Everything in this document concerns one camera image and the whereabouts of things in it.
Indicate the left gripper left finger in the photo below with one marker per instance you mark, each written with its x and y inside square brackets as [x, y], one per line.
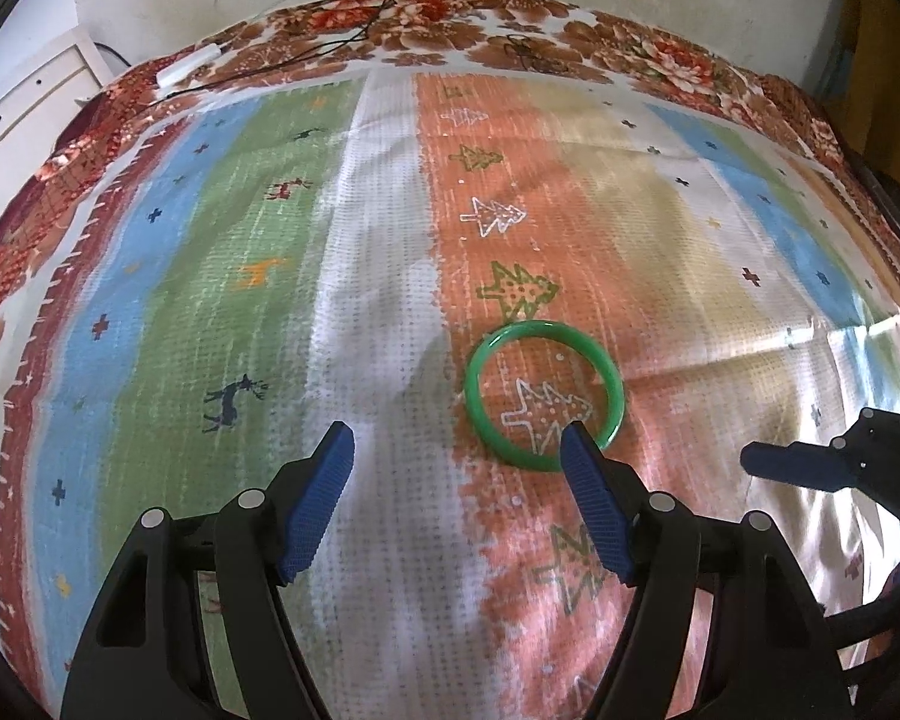
[143, 652]

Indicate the green jade bangle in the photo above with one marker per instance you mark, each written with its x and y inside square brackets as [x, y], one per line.
[582, 344]

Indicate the striped colourful cloth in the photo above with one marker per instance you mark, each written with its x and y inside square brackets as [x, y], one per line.
[420, 314]

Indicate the white wooden headboard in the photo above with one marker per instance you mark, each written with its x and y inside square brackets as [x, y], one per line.
[56, 84]

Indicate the hanging yellow brown garment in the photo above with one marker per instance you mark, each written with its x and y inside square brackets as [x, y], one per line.
[863, 94]

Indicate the white charger on bed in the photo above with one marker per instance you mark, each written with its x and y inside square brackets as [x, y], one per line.
[177, 71]

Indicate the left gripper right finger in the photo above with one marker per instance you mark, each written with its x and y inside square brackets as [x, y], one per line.
[769, 653]

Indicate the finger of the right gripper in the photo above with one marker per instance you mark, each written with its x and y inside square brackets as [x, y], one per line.
[819, 467]

